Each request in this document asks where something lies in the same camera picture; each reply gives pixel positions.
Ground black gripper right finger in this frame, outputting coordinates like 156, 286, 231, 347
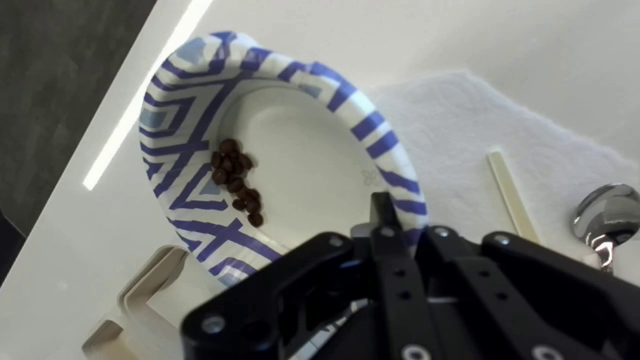
413, 225, 640, 360

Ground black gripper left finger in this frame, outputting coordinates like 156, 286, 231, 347
177, 191, 429, 360

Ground blue patterned paper bowl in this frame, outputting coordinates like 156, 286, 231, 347
136, 28, 429, 290

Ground wooden stir stick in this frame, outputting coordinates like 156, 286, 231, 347
483, 149, 543, 247

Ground metal spoon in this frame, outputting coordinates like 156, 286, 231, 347
569, 182, 640, 273

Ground dark coffee beans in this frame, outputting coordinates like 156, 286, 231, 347
207, 137, 268, 231

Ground beige open takeout container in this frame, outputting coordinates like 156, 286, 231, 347
80, 245, 223, 360

